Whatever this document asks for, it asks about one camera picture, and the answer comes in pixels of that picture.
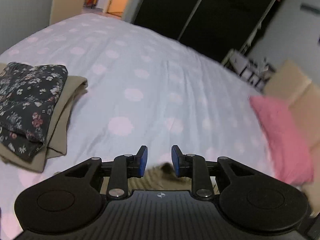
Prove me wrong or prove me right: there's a pink pillow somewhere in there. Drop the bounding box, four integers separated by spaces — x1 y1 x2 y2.
249 95 314 185

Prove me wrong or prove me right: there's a beige folded garment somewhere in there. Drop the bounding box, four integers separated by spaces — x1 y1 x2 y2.
0 64 88 173

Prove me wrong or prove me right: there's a white nightstand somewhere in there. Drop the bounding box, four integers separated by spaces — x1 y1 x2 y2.
222 49 277 90

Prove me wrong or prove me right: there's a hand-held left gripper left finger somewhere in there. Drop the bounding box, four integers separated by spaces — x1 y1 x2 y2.
60 145 148 200

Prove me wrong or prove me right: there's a beige room door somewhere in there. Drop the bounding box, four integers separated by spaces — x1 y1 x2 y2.
49 0 85 26

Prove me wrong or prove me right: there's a dark floral garment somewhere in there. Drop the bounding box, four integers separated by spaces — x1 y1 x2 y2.
0 62 68 160

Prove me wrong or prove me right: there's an olive striped shirt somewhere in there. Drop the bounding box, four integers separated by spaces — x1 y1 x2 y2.
100 162 220 195

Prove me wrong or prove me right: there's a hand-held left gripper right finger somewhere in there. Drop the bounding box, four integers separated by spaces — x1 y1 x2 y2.
171 145 260 200

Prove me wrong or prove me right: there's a black sliding wardrobe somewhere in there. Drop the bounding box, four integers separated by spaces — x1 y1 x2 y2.
134 0 288 63

